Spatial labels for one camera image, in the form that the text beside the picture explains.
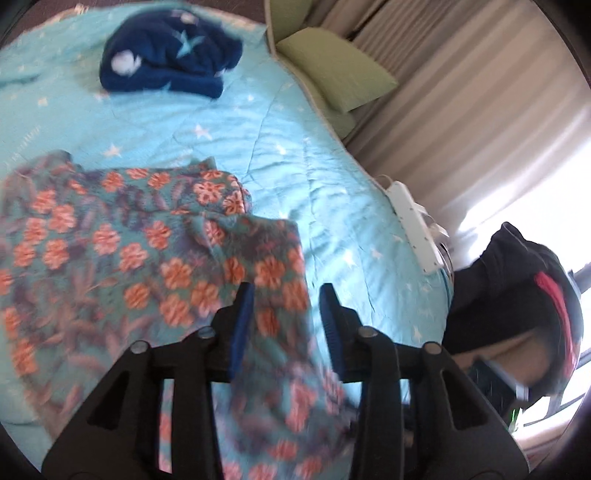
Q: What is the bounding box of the person's right forearm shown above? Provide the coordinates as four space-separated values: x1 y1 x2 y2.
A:
455 332 561 386

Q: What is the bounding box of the pale pleated curtain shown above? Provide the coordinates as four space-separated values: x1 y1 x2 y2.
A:
300 0 591 259

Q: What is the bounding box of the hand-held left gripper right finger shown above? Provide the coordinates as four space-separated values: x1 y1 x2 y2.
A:
320 282 529 480

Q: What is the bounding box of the navy star fleece blanket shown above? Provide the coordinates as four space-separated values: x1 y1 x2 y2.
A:
99 6 245 100

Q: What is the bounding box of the green bed sheet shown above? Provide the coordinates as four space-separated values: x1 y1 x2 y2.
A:
318 99 356 141

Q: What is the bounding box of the turquoise star quilt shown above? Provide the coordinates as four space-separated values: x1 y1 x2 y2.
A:
0 0 455 462

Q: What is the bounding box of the teal floral garment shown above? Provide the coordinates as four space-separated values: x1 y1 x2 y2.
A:
0 150 370 480

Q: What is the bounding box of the green pillow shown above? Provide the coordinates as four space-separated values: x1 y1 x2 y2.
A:
264 0 317 44
276 27 399 114

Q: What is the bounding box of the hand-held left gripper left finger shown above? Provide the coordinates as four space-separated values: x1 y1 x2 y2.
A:
41 281 257 480

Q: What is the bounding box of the black red bag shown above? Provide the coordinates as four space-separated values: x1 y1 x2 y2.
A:
441 222 583 407

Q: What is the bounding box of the white power strip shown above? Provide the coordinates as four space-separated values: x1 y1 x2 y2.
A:
385 180 444 274

